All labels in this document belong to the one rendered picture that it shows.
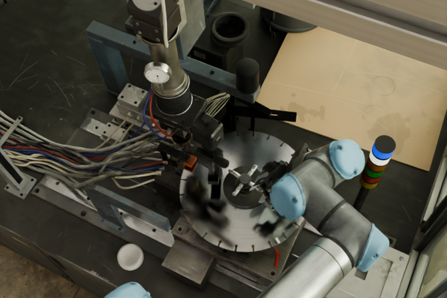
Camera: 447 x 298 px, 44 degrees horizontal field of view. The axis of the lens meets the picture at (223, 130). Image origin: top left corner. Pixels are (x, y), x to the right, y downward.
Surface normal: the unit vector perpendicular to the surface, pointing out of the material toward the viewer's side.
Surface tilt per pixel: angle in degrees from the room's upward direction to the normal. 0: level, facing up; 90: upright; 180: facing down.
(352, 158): 32
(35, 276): 0
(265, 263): 0
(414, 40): 90
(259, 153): 0
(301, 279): 8
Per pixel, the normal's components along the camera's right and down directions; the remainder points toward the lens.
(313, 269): -0.01, -0.62
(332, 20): -0.45, 0.78
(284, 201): -0.71, 0.44
